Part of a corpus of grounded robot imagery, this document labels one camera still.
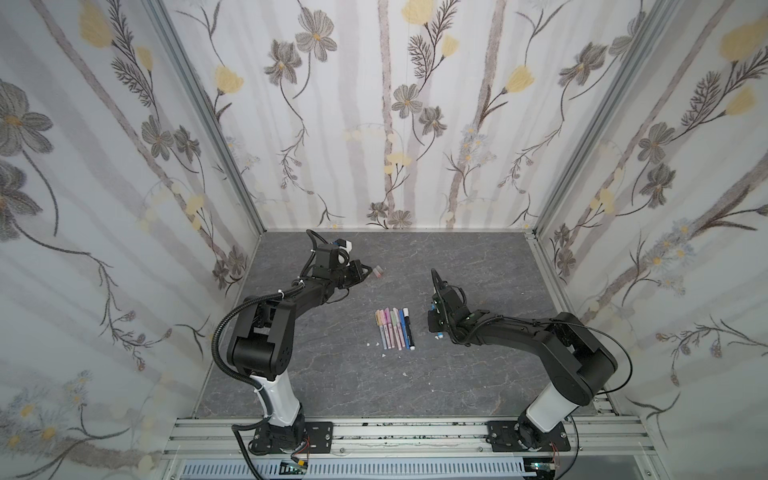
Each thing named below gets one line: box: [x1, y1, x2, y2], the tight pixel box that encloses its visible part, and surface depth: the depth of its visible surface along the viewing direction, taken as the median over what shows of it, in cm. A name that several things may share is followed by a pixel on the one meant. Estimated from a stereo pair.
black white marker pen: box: [403, 307, 415, 351], surface depth 95 cm
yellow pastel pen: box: [375, 309, 387, 350], surface depth 96 cm
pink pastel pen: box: [379, 309, 392, 350], surface depth 96 cm
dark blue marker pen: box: [399, 309, 411, 349], surface depth 95 cm
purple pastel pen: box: [384, 307, 395, 349], surface depth 97 cm
